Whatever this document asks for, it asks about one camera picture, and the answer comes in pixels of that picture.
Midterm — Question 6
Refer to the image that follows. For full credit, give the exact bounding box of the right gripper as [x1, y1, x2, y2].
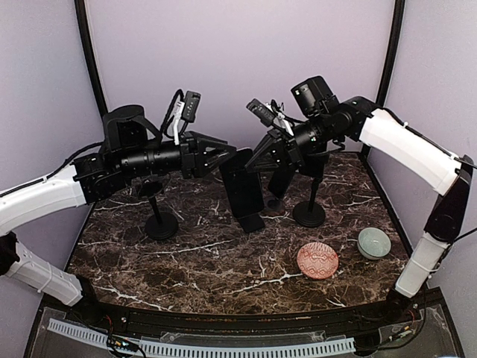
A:
[244, 111, 335, 171]

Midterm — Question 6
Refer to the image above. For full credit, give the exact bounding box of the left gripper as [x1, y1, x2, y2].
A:
[119, 129, 237, 179]

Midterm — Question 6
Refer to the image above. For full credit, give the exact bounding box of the black phone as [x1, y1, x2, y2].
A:
[219, 148, 265, 219]

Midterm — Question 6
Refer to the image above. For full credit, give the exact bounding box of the pole phone stand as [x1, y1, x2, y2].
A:
[137, 180, 179, 241]
[292, 178, 326, 228]

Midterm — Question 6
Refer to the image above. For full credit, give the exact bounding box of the purple phone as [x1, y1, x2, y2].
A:
[298, 153, 329, 178]

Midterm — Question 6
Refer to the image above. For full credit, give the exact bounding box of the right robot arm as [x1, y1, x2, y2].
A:
[245, 76, 475, 324]

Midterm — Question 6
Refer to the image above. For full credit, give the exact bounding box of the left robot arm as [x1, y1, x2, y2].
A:
[1, 104, 236, 325]

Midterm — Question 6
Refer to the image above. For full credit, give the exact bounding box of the black folding phone stand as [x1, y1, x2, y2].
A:
[237, 213, 265, 233]

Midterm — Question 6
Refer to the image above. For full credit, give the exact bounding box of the pink patterned plate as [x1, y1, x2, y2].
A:
[297, 242, 339, 280]

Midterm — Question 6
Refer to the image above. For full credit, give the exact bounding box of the pale green bowl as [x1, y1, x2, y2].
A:
[357, 227, 391, 260]

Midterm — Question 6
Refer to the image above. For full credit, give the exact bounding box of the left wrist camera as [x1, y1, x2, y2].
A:
[159, 89, 201, 145]

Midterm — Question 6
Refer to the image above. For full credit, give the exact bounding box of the left black frame post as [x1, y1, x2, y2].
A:
[74, 0, 108, 117]

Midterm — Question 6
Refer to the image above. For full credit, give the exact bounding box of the white cable duct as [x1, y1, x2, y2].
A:
[47, 318, 356, 357]

